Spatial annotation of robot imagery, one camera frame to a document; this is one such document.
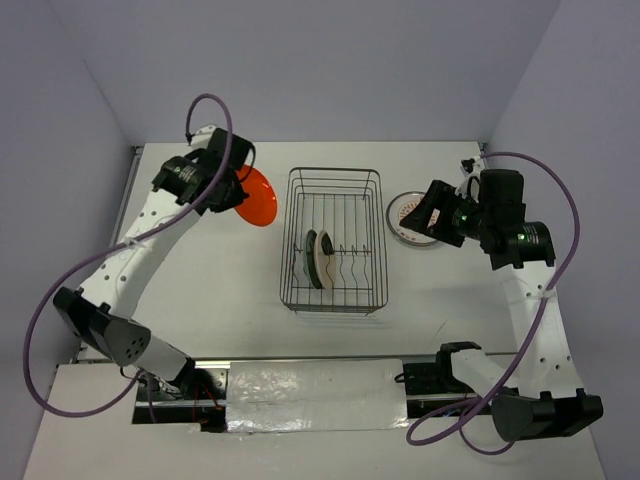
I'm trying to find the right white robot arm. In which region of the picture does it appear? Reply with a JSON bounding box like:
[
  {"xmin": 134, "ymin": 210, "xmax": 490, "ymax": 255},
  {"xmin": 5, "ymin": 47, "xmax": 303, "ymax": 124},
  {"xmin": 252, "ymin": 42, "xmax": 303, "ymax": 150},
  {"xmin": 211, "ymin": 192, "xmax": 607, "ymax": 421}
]
[{"xmin": 400, "ymin": 169, "xmax": 604, "ymax": 444}]

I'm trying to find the black metal base rail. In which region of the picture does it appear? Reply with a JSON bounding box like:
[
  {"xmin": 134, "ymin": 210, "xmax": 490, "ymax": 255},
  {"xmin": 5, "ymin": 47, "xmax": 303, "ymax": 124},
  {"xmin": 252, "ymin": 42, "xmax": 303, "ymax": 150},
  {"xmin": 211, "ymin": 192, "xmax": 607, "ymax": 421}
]
[{"xmin": 132, "ymin": 360, "xmax": 474, "ymax": 433}]

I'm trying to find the green patterned plate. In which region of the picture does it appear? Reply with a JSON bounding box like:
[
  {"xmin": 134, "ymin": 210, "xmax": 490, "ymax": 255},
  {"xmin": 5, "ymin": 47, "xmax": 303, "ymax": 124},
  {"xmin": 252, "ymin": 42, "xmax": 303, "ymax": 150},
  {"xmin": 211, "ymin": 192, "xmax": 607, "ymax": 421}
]
[{"xmin": 303, "ymin": 229, "xmax": 324, "ymax": 290}]

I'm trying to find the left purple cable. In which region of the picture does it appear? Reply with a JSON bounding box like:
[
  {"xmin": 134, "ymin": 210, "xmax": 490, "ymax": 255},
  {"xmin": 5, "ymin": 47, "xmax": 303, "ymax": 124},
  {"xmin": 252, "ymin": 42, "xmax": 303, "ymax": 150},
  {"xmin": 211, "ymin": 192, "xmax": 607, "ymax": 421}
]
[{"xmin": 23, "ymin": 93, "xmax": 234, "ymax": 424}]

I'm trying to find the white plate green rim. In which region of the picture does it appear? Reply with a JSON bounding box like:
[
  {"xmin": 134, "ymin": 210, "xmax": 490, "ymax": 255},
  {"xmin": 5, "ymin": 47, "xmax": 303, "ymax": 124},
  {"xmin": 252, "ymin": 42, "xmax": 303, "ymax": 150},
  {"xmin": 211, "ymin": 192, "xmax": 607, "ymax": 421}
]
[{"xmin": 385, "ymin": 191, "xmax": 441, "ymax": 250}]

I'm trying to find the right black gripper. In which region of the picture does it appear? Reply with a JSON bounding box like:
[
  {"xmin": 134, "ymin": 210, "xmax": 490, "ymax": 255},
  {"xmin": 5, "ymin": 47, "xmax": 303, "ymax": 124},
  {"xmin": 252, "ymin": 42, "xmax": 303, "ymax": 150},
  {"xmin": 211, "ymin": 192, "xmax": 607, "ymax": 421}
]
[{"xmin": 398, "ymin": 178, "xmax": 491, "ymax": 247}]

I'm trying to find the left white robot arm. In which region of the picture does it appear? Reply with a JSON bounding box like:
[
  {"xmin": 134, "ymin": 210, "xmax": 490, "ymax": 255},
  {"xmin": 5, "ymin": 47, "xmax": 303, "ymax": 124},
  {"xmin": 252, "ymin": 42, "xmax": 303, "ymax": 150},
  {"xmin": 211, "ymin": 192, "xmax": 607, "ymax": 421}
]
[{"xmin": 53, "ymin": 128, "xmax": 256, "ymax": 399}]

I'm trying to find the cream plate floral print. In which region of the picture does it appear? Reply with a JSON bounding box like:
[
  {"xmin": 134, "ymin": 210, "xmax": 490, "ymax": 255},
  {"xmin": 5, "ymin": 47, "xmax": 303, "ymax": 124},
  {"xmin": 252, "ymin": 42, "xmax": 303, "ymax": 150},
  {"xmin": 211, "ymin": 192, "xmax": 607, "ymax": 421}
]
[{"xmin": 315, "ymin": 230, "xmax": 336, "ymax": 289}]

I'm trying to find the silver foil sheet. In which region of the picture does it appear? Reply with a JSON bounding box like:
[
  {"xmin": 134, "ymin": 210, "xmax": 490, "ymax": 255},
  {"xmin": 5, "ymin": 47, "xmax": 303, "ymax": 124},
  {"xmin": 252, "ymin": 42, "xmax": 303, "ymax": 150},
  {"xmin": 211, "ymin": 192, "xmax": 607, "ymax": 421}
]
[{"xmin": 226, "ymin": 359, "xmax": 409, "ymax": 433}]

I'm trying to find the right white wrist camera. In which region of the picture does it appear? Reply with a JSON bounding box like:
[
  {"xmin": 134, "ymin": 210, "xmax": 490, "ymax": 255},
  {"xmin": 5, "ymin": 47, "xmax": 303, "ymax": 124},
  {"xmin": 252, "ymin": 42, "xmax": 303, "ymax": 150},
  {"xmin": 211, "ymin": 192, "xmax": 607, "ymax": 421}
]
[{"xmin": 457, "ymin": 156, "xmax": 485, "ymax": 202}]

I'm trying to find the wire dish rack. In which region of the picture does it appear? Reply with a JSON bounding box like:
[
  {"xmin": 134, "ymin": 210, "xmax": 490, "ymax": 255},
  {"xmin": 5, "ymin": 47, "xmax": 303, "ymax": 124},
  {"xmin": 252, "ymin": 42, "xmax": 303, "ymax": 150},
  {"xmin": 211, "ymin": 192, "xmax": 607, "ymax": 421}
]
[{"xmin": 279, "ymin": 167, "xmax": 389, "ymax": 315}]

